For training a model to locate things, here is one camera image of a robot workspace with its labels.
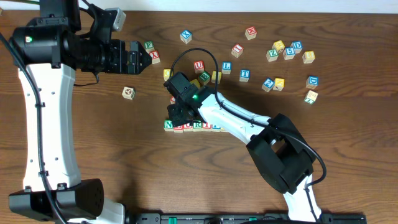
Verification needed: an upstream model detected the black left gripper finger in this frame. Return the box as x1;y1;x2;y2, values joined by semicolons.
136;51;152;74
136;41;149;58

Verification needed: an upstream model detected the red E wooden block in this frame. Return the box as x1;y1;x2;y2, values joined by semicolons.
174;126;183;133

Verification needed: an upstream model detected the red u block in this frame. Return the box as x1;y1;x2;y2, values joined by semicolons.
183;123;193;132
193;60;205;73

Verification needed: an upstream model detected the green N wooden block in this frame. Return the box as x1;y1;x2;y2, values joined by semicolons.
164;119;174;132

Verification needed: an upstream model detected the green R wooden block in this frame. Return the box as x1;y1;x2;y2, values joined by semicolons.
192;122;202;132

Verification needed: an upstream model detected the red i block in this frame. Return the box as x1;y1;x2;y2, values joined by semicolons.
202;123;212;131
231;44;244;58

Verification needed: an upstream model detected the blue P wooden block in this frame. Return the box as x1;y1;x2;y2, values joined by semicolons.
211;124;221;132

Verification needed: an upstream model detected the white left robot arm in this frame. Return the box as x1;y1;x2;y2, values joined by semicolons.
4;1;152;223

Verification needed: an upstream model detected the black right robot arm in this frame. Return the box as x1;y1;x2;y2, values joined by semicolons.
164;72;322;222

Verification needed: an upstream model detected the green F wooden block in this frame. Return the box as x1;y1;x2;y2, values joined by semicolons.
144;41;155;53

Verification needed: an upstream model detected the red X wooden block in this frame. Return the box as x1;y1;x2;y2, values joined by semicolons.
149;50;160;64

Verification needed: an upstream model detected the yellow O wooden block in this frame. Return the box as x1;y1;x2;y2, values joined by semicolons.
163;68;172;81

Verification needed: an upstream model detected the yellow acorn wooden block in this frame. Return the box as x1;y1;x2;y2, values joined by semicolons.
190;79;201;89

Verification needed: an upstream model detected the soccer ball O wooden block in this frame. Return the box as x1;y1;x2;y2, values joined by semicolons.
122;86;136;100

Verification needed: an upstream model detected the green B wooden block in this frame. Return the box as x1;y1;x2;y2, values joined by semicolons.
198;71;211;85

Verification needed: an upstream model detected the blue X wooden block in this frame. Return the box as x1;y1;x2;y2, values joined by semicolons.
180;30;192;44

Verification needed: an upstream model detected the yellow block beside B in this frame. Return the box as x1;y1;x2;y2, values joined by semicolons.
211;71;222;84

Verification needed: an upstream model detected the blue L wooden block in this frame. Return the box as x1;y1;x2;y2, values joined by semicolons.
221;62;232;74

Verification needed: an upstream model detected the blue T wooden block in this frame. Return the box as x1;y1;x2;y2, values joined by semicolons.
239;69;251;82

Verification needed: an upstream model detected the blue 2 wooden block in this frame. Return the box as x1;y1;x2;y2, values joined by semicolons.
262;78;275;92

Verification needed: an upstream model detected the yellow hammer wooden block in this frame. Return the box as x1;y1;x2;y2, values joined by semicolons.
273;78;285;91

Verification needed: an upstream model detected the red block far back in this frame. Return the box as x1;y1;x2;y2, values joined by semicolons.
245;27;257;40

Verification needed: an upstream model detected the green Z wooden block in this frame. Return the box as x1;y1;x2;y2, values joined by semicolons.
266;49;279;62

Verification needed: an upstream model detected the yellow block behind Z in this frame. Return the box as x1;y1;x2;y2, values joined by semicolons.
272;40;285;54

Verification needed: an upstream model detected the blue 5 wooden block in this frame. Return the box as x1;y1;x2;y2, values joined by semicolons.
283;47;295;60

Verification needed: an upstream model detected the green white Z block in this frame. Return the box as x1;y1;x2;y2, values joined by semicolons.
304;90;318;105

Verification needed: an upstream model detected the blue D block right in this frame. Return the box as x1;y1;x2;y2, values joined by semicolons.
305;75;319;90

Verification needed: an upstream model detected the blue d block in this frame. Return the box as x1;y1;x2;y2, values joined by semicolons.
290;41;303;54
305;75;319;90

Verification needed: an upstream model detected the blue D block upper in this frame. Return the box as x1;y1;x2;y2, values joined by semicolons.
290;41;303;54

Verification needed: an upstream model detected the yellow 8 wooden block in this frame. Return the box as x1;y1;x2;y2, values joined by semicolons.
302;51;316;64

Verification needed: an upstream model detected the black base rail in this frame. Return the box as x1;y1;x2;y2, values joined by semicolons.
124;213;368;224

